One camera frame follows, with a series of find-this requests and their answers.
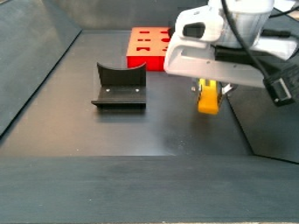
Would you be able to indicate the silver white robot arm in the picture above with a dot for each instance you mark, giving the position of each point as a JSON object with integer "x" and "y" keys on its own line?
{"x": 218, "y": 44}

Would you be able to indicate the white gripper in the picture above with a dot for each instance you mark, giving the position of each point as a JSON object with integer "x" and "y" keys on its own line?
{"x": 218, "y": 45}

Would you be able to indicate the yellow square-circle peg object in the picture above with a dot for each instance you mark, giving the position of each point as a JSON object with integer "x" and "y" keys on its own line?
{"x": 209, "y": 102}

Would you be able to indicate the red shape-sorter block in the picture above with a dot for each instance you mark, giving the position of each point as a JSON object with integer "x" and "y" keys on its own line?
{"x": 147, "y": 47}

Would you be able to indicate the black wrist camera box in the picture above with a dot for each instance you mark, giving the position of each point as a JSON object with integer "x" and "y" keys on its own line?
{"x": 282, "y": 84}

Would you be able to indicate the black curved fixture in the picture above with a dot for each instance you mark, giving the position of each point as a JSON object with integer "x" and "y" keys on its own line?
{"x": 122, "y": 87}

